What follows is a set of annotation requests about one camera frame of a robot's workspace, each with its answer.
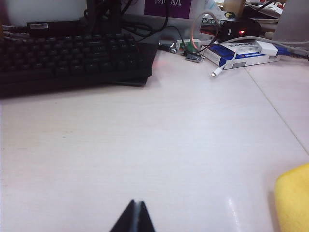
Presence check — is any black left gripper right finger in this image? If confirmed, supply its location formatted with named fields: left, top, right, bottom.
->
left=138, top=201, right=156, bottom=232

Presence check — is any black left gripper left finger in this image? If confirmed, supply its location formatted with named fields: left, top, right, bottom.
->
left=110, top=199, right=139, bottom=232

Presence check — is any yellow rag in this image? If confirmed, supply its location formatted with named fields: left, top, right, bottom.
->
left=274, top=163, right=309, bottom=232

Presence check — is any small dark circuit board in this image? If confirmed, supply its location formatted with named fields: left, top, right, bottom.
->
left=185, top=53, right=206, bottom=64

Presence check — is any black keyboard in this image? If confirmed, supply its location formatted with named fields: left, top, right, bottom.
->
left=0, top=31, right=159, bottom=99

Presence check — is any black metal plug connector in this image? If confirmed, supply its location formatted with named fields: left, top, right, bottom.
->
left=158, top=41, right=178, bottom=54

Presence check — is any green white small box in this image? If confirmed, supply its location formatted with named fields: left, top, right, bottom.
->
left=176, top=38, right=203, bottom=53

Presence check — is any blue white cardboard box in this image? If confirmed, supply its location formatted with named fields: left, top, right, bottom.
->
left=200, top=41, right=282, bottom=71

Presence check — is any black monitor stand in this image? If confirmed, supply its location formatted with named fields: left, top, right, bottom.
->
left=85, top=0, right=124, bottom=34

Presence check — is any black labelled device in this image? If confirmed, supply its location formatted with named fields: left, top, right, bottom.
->
left=26, top=20, right=82, bottom=37

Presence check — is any white video adapter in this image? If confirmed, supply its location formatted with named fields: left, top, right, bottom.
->
left=255, top=41, right=278, bottom=58

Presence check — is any purple name sign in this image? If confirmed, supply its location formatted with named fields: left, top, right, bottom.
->
left=144, top=0, right=193, bottom=19

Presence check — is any black power adapter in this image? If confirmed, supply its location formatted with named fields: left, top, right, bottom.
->
left=221, top=20, right=263, bottom=41

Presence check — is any blue VGA connector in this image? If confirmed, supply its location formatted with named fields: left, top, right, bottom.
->
left=277, top=44, right=298, bottom=57

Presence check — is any grey partition panel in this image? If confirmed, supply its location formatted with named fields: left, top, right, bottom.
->
left=277, top=0, right=309, bottom=43

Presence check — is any white lightning cable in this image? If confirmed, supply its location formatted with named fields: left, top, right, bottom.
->
left=210, top=52, right=239, bottom=78

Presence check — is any pinkish looped cable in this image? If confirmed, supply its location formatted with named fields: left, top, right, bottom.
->
left=189, top=11, right=222, bottom=54

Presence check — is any black looped cable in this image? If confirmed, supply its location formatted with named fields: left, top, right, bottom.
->
left=122, top=0, right=169, bottom=37

